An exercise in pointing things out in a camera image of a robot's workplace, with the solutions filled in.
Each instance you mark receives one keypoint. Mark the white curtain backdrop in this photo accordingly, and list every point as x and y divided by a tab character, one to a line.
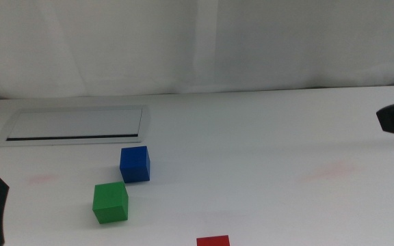
183	44

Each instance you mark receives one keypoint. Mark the red cube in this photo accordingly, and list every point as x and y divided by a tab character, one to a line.
213	241

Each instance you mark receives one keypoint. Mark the blue cube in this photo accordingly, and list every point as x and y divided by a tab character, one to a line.
134	165

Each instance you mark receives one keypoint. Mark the green cube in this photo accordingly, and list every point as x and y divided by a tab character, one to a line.
111	203

